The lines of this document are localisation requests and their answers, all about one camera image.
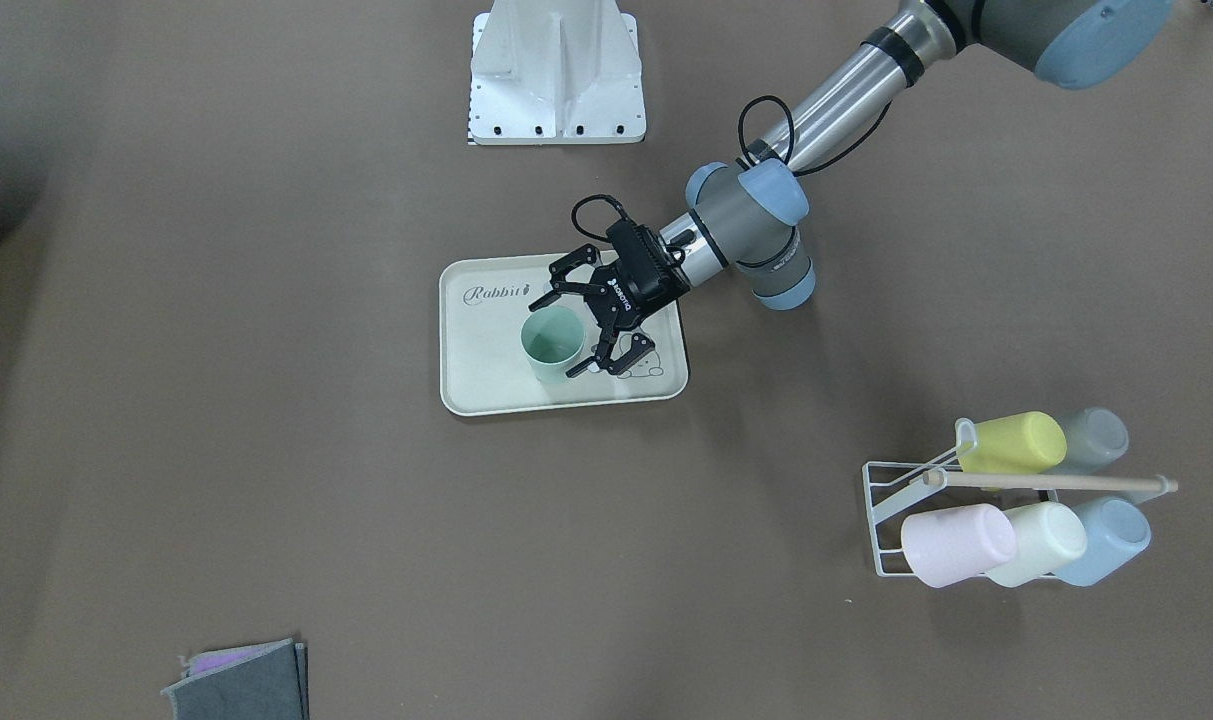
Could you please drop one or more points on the cream rabbit tray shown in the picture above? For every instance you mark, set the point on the cream rabbit tray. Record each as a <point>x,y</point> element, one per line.
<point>483,370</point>

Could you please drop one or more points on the grey folded cloth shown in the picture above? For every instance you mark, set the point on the grey folded cloth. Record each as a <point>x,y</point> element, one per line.
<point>258,681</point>

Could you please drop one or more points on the cream white cup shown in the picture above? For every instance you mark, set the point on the cream white cup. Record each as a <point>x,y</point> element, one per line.
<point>1048,536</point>

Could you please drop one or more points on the grey cup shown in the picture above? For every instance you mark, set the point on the grey cup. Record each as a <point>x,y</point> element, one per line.
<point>1095,438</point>

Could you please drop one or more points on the green cup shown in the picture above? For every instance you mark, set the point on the green cup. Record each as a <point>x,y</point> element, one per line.
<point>552,339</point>

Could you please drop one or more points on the yellow cup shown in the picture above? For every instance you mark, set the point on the yellow cup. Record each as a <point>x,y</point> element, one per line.
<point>1025,443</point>

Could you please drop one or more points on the pink cup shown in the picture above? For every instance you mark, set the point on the pink cup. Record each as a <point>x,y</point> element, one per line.
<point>946,546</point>

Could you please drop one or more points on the white camera stand base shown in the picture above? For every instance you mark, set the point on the white camera stand base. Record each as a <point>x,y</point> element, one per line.
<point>555,72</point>

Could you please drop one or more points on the light blue cup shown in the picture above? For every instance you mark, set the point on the light blue cup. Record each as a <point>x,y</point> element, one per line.
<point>1117,531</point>

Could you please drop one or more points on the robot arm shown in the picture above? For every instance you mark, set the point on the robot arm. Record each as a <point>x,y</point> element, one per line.
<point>748,214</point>

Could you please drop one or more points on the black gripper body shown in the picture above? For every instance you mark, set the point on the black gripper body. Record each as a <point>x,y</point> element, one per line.
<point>638,297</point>

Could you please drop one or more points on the white wire cup rack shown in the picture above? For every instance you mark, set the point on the white wire cup rack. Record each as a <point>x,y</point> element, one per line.
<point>892,491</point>

